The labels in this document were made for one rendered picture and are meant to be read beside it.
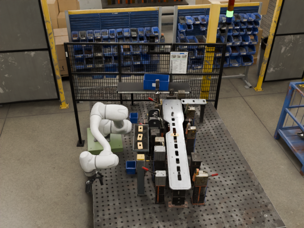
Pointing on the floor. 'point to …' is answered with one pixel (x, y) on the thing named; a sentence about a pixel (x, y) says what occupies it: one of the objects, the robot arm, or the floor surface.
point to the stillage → (299, 148)
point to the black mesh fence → (137, 72)
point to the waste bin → (262, 54)
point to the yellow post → (215, 7)
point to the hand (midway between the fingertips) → (96, 189)
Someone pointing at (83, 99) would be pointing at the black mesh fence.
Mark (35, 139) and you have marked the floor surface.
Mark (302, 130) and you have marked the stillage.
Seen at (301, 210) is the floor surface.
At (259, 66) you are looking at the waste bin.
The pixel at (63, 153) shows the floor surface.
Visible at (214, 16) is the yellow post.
